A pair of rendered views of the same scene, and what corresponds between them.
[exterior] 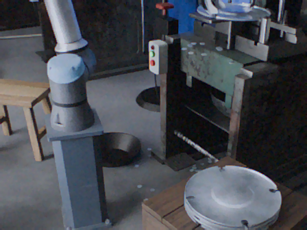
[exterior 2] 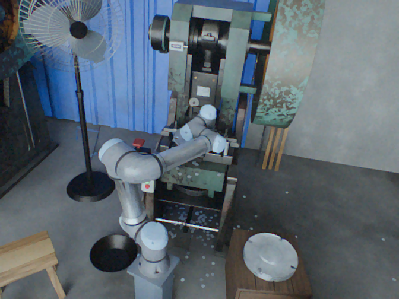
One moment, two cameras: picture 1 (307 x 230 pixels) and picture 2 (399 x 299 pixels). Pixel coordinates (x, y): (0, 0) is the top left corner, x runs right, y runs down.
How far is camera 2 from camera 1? 126 cm
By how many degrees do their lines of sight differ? 37
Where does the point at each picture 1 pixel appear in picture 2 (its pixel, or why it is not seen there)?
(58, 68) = (160, 240)
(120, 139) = (107, 241)
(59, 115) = (157, 267)
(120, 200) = not seen: hidden behind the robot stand
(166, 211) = (253, 285)
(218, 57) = (201, 171)
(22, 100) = (47, 263)
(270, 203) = (288, 248)
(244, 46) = (212, 158)
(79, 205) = not seen: outside the picture
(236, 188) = (269, 250)
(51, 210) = not seen: outside the picture
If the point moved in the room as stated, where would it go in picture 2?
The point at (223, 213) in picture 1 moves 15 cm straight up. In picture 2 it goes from (281, 269) to (288, 250)
